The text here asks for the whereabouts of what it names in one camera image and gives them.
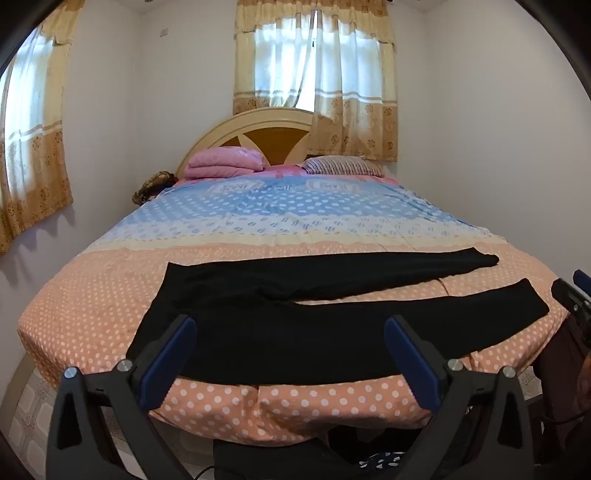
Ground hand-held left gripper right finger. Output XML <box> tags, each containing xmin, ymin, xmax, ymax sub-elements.
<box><xmin>384</xmin><ymin>316</ymin><xmax>535</xmax><ymax>480</ymax></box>

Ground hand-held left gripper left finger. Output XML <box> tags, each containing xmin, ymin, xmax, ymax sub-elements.
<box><xmin>46</xmin><ymin>315</ymin><xmax>198</xmax><ymax>480</ymax></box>

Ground black pants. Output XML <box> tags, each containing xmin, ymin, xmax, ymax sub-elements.
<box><xmin>126</xmin><ymin>247</ymin><xmax>550</xmax><ymax>385</ymax></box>

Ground blue dotted cloth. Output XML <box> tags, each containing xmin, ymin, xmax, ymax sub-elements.
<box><xmin>358</xmin><ymin>449</ymin><xmax>408</xmax><ymax>468</ymax></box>

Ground brown patterned bag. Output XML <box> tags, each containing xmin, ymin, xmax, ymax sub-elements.
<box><xmin>132</xmin><ymin>171</ymin><xmax>178</xmax><ymax>206</ymax></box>

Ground bed with polka dot sheet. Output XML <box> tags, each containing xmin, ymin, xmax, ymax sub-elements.
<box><xmin>17</xmin><ymin>165</ymin><xmax>570</xmax><ymax>446</ymax></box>

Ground folded pink blanket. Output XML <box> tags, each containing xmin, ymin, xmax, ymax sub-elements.
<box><xmin>184</xmin><ymin>147</ymin><xmax>264</xmax><ymax>180</ymax></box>

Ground striped pillow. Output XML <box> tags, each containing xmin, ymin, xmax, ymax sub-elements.
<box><xmin>302</xmin><ymin>155</ymin><xmax>385</xmax><ymax>177</ymax></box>

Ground cream wooden headboard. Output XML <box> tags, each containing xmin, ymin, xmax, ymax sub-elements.
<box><xmin>175</xmin><ymin>107</ymin><xmax>317</xmax><ymax>180</ymax></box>

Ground beige floral window curtain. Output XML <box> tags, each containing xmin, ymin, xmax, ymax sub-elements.
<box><xmin>0</xmin><ymin>0</ymin><xmax>86</xmax><ymax>256</ymax></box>
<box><xmin>232</xmin><ymin>0</ymin><xmax>399</xmax><ymax>162</ymax></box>

